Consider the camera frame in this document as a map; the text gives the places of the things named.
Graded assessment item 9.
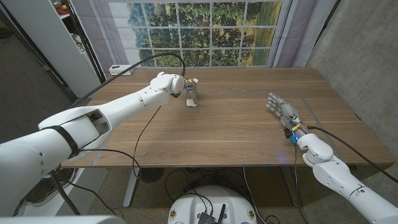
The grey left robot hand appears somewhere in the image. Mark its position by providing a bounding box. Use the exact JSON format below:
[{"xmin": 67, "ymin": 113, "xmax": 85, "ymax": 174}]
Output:
[{"xmin": 183, "ymin": 78, "xmax": 200, "ymax": 106}]

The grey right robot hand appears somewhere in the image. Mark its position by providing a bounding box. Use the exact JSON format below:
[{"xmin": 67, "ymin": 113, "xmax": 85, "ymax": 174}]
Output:
[{"xmin": 265, "ymin": 92, "xmax": 308, "ymax": 144}]

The printed window backdrop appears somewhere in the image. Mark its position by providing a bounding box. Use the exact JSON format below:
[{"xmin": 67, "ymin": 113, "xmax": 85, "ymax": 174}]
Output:
[{"xmin": 70, "ymin": 0, "xmax": 338, "ymax": 74}]

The grey table leg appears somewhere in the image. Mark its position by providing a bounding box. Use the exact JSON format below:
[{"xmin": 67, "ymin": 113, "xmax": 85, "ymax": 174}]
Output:
[{"xmin": 280, "ymin": 166, "xmax": 302, "ymax": 208}]

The white power strip box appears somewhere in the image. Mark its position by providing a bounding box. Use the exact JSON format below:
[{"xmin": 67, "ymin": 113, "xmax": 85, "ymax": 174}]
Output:
[{"xmin": 108, "ymin": 64, "xmax": 135, "ymax": 77}]

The black round floor fan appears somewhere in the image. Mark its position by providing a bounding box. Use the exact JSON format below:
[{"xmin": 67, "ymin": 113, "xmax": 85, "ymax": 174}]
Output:
[{"xmin": 139, "ymin": 167, "xmax": 165, "ymax": 184}]

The white table leg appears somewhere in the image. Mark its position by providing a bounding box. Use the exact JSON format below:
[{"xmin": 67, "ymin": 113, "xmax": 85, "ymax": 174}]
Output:
[{"xmin": 123, "ymin": 167, "xmax": 141, "ymax": 208}]

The white robot torso base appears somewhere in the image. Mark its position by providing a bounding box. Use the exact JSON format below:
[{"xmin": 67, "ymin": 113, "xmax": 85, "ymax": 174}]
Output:
[{"xmin": 167, "ymin": 185, "xmax": 258, "ymax": 224}]

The white shelf cabinet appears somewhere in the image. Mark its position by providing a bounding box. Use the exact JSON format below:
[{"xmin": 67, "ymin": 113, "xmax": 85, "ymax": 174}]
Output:
[{"xmin": 1, "ymin": 0, "xmax": 103, "ymax": 98}]

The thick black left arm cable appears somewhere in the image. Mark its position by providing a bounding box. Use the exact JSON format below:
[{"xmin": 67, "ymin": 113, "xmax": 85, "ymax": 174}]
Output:
[{"xmin": 68, "ymin": 52, "xmax": 187, "ymax": 109}]

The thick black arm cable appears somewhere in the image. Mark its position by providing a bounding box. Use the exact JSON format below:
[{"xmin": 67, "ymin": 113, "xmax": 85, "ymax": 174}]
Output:
[
  {"xmin": 68, "ymin": 52, "xmax": 187, "ymax": 109},
  {"xmin": 307, "ymin": 125, "xmax": 398, "ymax": 184}
]

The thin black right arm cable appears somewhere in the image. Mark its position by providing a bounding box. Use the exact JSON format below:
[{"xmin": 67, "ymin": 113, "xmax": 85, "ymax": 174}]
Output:
[{"xmin": 293, "ymin": 142, "xmax": 308, "ymax": 224}]

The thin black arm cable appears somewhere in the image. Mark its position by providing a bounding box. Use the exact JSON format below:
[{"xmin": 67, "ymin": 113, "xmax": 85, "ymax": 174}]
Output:
[
  {"xmin": 77, "ymin": 105, "xmax": 162, "ymax": 179},
  {"xmin": 293, "ymin": 142, "xmax": 308, "ymax": 224}
]

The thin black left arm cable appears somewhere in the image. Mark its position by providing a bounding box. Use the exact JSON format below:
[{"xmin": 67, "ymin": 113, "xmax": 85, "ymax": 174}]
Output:
[{"xmin": 77, "ymin": 105, "xmax": 162, "ymax": 179}]

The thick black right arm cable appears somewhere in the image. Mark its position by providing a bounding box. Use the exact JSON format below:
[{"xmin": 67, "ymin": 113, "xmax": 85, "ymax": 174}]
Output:
[{"xmin": 307, "ymin": 125, "xmax": 398, "ymax": 184}]

